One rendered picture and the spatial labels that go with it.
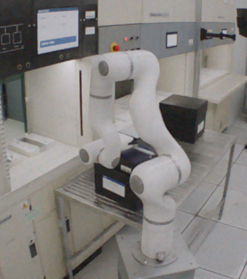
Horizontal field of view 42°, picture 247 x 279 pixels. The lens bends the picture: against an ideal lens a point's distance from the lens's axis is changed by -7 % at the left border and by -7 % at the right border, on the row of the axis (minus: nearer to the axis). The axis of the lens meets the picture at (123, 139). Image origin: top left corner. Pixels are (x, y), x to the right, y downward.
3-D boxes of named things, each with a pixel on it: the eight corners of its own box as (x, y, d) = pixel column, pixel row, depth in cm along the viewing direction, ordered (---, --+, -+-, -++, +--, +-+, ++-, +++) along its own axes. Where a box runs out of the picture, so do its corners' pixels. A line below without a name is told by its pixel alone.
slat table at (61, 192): (146, 324, 173) (156, 230, 144) (67, 284, 203) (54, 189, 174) (221, 218, 274) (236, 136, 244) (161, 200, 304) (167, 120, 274)
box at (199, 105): (194, 144, 230) (197, 109, 220) (156, 136, 243) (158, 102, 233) (205, 131, 253) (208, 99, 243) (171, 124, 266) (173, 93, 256)
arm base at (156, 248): (185, 261, 123) (191, 226, 116) (138, 270, 120) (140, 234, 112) (170, 234, 140) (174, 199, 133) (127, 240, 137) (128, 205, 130)
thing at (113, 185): (93, 191, 174) (92, 161, 167) (128, 172, 193) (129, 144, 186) (135, 212, 157) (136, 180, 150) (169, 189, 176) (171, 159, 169)
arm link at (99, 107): (130, 99, 130) (122, 166, 144) (100, 86, 138) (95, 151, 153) (114, 104, 124) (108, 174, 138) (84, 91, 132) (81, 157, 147)
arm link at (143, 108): (146, 195, 118) (177, 180, 127) (169, 194, 108) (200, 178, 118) (105, 58, 117) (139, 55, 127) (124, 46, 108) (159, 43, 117)
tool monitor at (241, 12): (251, 50, 257) (252, 9, 243) (194, 41, 284) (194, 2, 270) (258, 47, 288) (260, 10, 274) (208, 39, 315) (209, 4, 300)
